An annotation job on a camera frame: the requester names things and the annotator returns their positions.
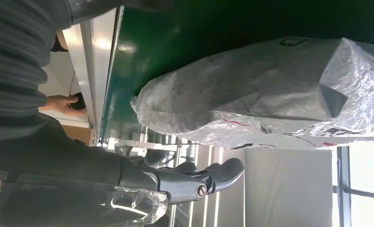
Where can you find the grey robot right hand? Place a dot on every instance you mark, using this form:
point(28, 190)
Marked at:
point(80, 163)

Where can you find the green conveyor belt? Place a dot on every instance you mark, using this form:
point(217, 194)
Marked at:
point(174, 31)

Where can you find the clear plastic cover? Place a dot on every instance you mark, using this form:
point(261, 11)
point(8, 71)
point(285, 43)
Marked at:
point(80, 203)

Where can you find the small black object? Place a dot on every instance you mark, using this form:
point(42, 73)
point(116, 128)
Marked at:
point(78, 103)

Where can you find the aluminium conveyor rail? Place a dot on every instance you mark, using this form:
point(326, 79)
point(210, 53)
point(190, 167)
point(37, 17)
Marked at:
point(155, 144)

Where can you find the aluminium conveyor frame bar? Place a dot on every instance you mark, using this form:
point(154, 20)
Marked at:
point(91, 62)

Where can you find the dark window frame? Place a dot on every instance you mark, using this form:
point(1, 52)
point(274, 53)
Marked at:
point(344, 188)

